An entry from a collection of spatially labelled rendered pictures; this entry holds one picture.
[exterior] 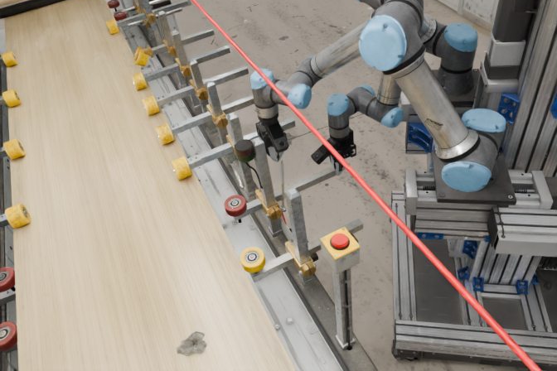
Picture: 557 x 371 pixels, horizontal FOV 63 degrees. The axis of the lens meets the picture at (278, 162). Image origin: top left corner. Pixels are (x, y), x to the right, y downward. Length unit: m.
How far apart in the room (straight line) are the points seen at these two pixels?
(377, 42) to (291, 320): 1.00
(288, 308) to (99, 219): 0.77
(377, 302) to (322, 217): 0.62
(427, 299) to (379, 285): 0.35
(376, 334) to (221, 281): 1.07
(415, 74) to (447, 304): 1.30
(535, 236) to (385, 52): 0.75
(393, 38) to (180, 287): 0.96
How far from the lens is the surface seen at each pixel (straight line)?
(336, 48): 1.38
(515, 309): 2.28
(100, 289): 1.61
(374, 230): 2.68
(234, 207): 1.65
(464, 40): 1.78
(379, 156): 3.11
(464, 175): 1.28
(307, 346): 1.64
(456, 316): 2.20
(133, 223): 1.74
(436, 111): 1.21
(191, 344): 1.39
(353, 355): 1.54
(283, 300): 1.73
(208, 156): 1.80
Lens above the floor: 2.11
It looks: 43 degrees down
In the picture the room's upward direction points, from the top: 10 degrees counter-clockwise
